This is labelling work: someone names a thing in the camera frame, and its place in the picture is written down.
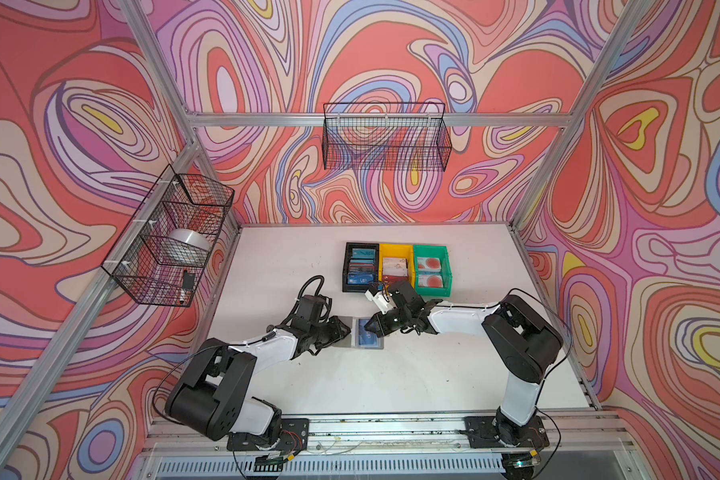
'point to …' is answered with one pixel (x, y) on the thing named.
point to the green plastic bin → (434, 251)
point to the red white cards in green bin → (429, 272)
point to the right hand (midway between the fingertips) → (369, 332)
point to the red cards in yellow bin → (394, 270)
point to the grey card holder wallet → (351, 340)
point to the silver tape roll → (190, 237)
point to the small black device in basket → (188, 280)
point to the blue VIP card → (366, 338)
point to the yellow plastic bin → (397, 251)
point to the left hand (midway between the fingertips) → (353, 329)
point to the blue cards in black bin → (361, 268)
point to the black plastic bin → (351, 288)
